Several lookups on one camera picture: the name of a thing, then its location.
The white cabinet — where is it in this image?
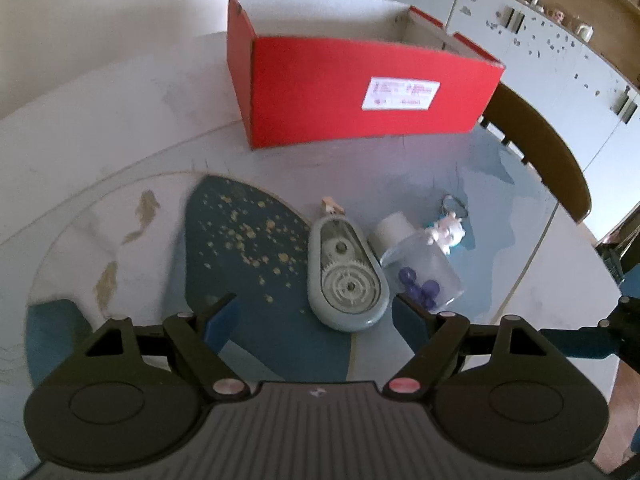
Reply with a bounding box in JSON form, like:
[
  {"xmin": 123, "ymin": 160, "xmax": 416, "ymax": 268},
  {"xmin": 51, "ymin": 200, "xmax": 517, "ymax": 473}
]
[{"xmin": 345, "ymin": 0, "xmax": 640, "ymax": 211}]

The red cardboard box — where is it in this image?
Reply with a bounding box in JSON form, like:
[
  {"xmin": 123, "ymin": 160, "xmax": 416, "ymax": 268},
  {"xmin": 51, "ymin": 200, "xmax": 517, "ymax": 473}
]
[{"xmin": 226, "ymin": 0, "xmax": 506, "ymax": 150}]

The white figurine keychain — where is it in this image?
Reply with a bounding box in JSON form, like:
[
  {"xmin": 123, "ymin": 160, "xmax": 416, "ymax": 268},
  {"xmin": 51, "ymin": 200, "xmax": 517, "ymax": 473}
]
[{"xmin": 425, "ymin": 195, "xmax": 473, "ymax": 254}]

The brown wooden chair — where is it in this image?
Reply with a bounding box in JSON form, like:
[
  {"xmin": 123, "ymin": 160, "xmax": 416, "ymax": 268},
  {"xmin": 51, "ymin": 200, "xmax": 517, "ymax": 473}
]
[{"xmin": 477, "ymin": 82, "xmax": 593, "ymax": 226}]

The grey correction tape dispenser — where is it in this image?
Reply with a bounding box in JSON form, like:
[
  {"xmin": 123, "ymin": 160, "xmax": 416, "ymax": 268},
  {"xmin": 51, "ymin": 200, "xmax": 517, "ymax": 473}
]
[{"xmin": 307, "ymin": 215, "xmax": 391, "ymax": 333}]

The clear bottle with blue beads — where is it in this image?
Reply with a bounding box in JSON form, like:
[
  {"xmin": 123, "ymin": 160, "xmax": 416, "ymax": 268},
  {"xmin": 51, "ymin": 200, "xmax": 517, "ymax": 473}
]
[{"xmin": 375, "ymin": 212, "xmax": 466, "ymax": 312}]

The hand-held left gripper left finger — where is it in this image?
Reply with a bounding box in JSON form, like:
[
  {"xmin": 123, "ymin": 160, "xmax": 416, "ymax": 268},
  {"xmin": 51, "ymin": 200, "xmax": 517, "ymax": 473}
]
[{"xmin": 85, "ymin": 292, "xmax": 249, "ymax": 403}]

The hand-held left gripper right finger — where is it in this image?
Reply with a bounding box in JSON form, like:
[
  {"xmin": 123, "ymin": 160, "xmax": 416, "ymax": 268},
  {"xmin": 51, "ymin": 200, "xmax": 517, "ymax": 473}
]
[{"xmin": 382, "ymin": 292, "xmax": 549, "ymax": 402}]

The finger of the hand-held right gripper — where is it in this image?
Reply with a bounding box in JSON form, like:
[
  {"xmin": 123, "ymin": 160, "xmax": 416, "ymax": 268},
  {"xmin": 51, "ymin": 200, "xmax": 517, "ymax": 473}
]
[{"xmin": 540, "ymin": 296, "xmax": 640, "ymax": 361}]

